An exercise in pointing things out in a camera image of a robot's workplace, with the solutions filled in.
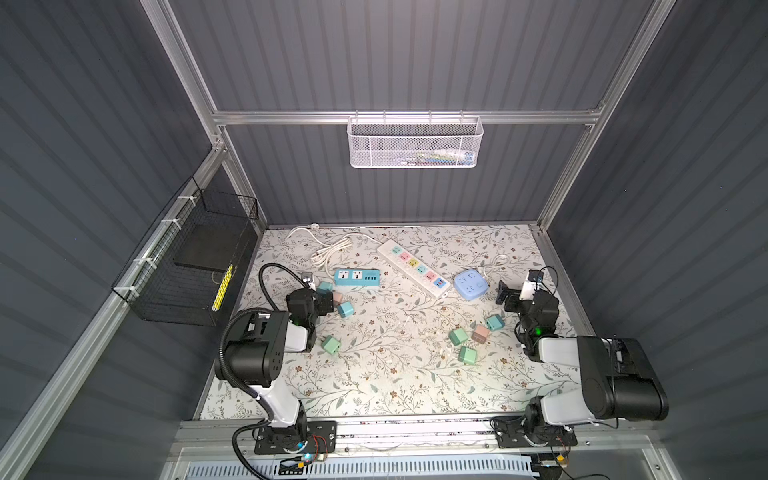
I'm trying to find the white vent grille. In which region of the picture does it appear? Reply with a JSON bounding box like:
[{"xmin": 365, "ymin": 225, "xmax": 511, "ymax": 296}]
[{"xmin": 182, "ymin": 455, "xmax": 541, "ymax": 480}]

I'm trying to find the floral table mat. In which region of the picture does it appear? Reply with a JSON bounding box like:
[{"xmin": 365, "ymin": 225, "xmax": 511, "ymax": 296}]
[{"xmin": 199, "ymin": 224, "xmax": 582, "ymax": 421}]

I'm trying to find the teal blue power strip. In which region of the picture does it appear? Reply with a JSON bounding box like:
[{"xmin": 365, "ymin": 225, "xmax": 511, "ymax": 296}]
[{"xmin": 334, "ymin": 268, "xmax": 381, "ymax": 288}]

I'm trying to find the pink charger cube right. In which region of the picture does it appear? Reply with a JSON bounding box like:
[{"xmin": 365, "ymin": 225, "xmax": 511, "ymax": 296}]
[{"xmin": 471, "ymin": 324, "xmax": 491, "ymax": 344}]

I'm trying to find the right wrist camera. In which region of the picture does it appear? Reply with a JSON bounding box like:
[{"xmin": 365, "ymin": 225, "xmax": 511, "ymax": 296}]
[{"xmin": 519, "ymin": 269, "xmax": 544, "ymax": 301}]

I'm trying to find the white wire mesh basket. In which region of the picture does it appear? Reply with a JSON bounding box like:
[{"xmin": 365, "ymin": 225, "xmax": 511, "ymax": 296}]
[{"xmin": 346, "ymin": 114, "xmax": 484, "ymax": 169}]

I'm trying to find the long white power strip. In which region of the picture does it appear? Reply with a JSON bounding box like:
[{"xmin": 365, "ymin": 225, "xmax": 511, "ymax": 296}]
[{"xmin": 377, "ymin": 240, "xmax": 451, "ymax": 299}]

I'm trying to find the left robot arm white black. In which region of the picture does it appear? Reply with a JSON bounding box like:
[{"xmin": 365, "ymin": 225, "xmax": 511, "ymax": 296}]
[{"xmin": 215, "ymin": 288, "xmax": 333, "ymax": 430}]

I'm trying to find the black corrugated cable hose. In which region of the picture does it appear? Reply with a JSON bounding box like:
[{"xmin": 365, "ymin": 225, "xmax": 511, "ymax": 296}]
[{"xmin": 217, "ymin": 262, "xmax": 313, "ymax": 480}]

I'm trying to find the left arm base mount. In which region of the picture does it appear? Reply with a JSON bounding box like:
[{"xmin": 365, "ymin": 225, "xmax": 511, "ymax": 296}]
[{"xmin": 253, "ymin": 421, "xmax": 338, "ymax": 455}]

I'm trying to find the round light blue socket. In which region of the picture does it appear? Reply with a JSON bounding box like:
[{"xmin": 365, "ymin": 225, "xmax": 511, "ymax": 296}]
[{"xmin": 454, "ymin": 269, "xmax": 489, "ymax": 301}]

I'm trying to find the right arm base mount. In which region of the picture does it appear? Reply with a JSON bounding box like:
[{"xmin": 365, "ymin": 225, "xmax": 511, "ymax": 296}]
[{"xmin": 489, "ymin": 416, "xmax": 578, "ymax": 449}]

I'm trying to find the coiled white power cable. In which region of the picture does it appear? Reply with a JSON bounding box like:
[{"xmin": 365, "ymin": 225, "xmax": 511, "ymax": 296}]
[{"xmin": 284, "ymin": 223, "xmax": 383, "ymax": 271}]

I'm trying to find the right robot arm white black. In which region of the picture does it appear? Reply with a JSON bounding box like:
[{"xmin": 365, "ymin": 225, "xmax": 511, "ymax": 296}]
[{"xmin": 496, "ymin": 282, "xmax": 669, "ymax": 438}]

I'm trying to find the black wire mesh basket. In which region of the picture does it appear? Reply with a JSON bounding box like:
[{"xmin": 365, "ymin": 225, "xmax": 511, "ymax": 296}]
[{"xmin": 113, "ymin": 181, "xmax": 259, "ymax": 327}]

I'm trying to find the aluminium rail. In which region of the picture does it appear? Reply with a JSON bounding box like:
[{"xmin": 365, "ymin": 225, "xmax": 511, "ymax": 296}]
[{"xmin": 170, "ymin": 413, "xmax": 653, "ymax": 458}]

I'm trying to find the green charger cube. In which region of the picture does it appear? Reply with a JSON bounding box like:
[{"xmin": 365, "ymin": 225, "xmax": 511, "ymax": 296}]
[
  {"xmin": 458, "ymin": 346, "xmax": 478, "ymax": 365},
  {"xmin": 321, "ymin": 336, "xmax": 341, "ymax": 355},
  {"xmin": 448, "ymin": 328, "xmax": 469, "ymax": 346}
]

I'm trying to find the teal charger cube right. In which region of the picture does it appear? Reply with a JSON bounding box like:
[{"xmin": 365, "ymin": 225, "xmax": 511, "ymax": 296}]
[{"xmin": 485, "ymin": 314, "xmax": 505, "ymax": 331}]

